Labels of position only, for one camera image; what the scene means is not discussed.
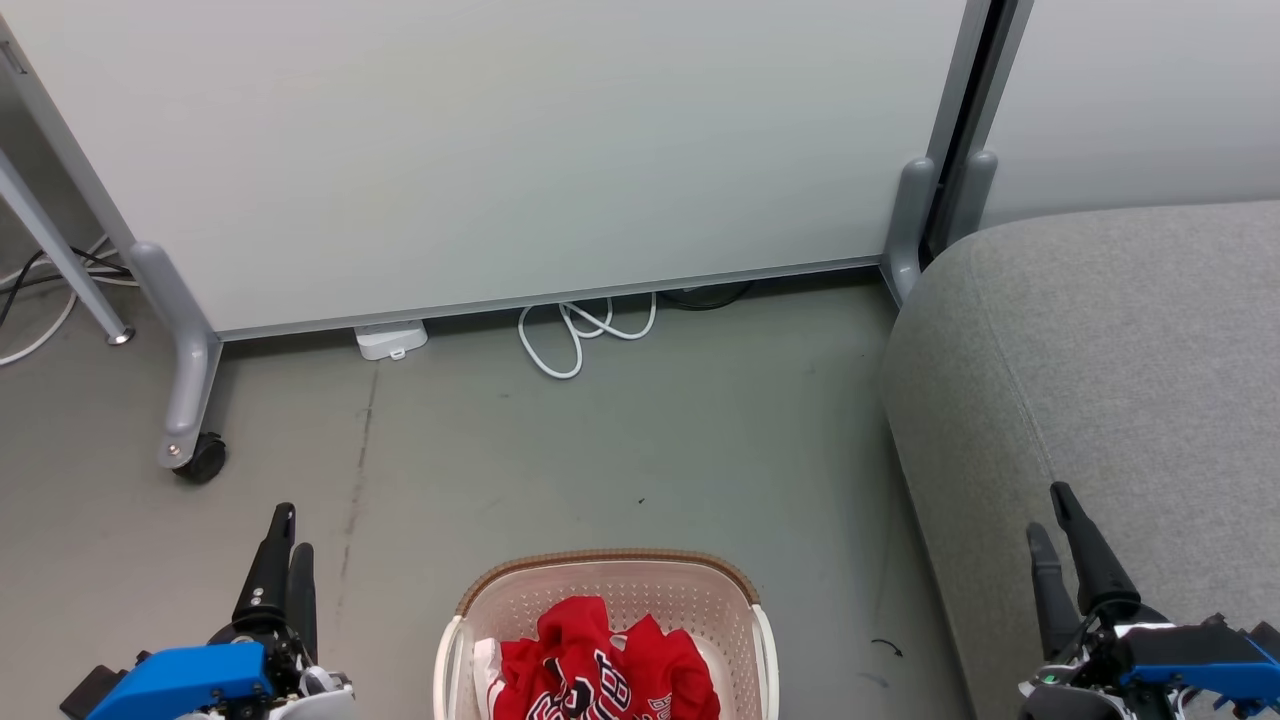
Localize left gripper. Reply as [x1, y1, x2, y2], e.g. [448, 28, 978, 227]
[205, 502, 355, 720]

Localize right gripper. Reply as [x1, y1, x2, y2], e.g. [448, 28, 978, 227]
[1017, 481, 1186, 720]

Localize white garment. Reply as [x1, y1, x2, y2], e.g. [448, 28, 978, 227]
[471, 638, 504, 720]

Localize red jersey with white stripes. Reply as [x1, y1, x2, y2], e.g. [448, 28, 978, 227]
[497, 596, 641, 720]

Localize grey fabric sofa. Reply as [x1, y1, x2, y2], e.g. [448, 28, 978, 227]
[880, 200, 1280, 720]

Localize black caster wheel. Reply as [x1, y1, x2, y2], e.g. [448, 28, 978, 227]
[172, 432, 228, 487]

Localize grey partition leg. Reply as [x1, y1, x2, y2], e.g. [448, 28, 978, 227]
[128, 240, 224, 471]
[944, 149, 1000, 251]
[881, 155, 942, 307]

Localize white power adapter box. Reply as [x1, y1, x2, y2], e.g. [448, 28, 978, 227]
[354, 320, 430, 362]

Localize white plastic laundry basket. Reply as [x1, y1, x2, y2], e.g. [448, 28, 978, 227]
[433, 547, 780, 720]

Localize grey metal table leg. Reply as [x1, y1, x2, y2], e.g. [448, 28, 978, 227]
[0, 150, 137, 347]

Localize narrow white partition panel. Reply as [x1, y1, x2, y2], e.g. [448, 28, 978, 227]
[972, 0, 1280, 233]

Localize large white partition panel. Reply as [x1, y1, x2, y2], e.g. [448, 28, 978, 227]
[0, 0, 993, 343]

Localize white floor cable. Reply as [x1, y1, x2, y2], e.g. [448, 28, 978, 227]
[0, 235, 139, 368]

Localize looped white cable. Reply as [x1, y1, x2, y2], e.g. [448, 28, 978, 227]
[516, 292, 659, 382]

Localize black floor cable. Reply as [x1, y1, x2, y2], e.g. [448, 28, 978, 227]
[0, 247, 133, 331]

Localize black cable under partition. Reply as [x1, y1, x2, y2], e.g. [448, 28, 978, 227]
[658, 281, 754, 312]

